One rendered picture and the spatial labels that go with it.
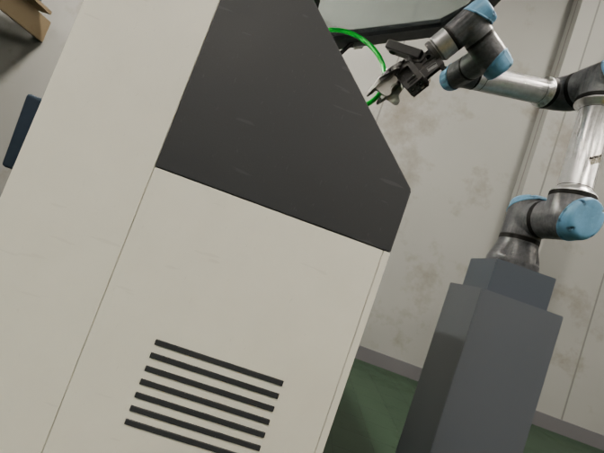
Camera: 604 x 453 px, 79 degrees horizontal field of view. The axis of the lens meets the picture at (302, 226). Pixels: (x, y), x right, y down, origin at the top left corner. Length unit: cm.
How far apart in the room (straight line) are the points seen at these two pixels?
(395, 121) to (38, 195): 321
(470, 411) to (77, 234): 110
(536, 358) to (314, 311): 67
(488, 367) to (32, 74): 454
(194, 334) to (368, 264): 43
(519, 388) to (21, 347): 124
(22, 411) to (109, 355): 21
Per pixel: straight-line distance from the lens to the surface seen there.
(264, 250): 85
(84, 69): 102
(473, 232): 374
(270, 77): 93
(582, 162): 129
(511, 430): 129
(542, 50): 453
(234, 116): 90
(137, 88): 96
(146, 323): 91
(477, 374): 121
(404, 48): 118
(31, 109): 307
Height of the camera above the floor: 72
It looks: 4 degrees up
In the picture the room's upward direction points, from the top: 20 degrees clockwise
